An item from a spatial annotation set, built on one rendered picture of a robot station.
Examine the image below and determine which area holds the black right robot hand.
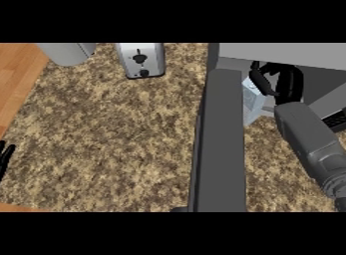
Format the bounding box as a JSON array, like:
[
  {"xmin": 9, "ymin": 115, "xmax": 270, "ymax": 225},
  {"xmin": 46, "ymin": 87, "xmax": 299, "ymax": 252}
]
[{"xmin": 247, "ymin": 61, "xmax": 305, "ymax": 107}]

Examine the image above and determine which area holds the silver toaster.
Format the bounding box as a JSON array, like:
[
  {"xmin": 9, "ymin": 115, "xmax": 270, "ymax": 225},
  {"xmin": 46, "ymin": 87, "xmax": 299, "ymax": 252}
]
[{"xmin": 114, "ymin": 43, "xmax": 169, "ymax": 80}]

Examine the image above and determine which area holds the pale grey appliance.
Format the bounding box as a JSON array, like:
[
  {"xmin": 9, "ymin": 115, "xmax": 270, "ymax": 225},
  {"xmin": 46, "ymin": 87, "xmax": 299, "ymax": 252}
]
[{"xmin": 36, "ymin": 43, "xmax": 100, "ymax": 67}]

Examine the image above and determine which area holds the grey microwave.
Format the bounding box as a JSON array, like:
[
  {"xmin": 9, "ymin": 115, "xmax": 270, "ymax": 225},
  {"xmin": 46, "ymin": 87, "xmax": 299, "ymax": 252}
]
[{"xmin": 206, "ymin": 43, "xmax": 346, "ymax": 133}]

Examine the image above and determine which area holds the pale blue milk carton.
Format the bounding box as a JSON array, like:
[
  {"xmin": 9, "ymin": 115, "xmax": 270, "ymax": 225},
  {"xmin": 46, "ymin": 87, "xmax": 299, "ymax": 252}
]
[{"xmin": 239, "ymin": 76, "xmax": 281, "ymax": 128}]

